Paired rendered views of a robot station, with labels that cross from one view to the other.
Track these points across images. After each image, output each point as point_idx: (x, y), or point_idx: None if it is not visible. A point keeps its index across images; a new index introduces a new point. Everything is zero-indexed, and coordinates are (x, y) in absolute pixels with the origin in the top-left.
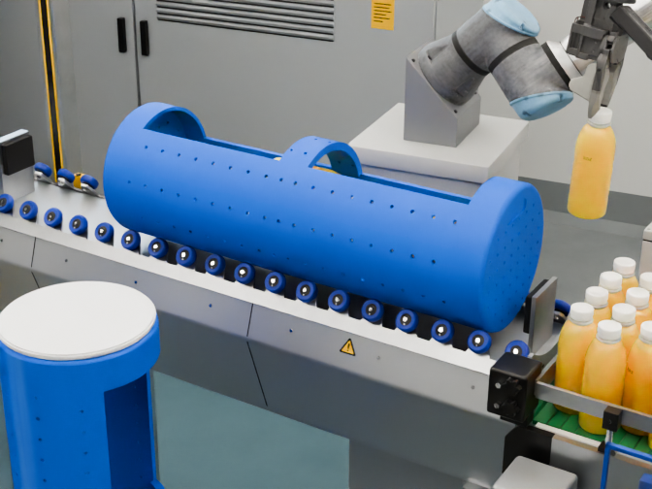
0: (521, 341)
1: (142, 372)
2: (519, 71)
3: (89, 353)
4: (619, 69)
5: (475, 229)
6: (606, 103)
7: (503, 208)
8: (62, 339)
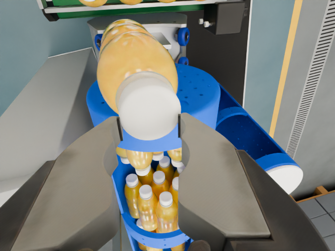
0: (182, 37)
1: (273, 154)
2: None
3: (298, 168)
4: (24, 222)
5: (215, 113)
6: (115, 124)
7: (200, 112)
8: (291, 179)
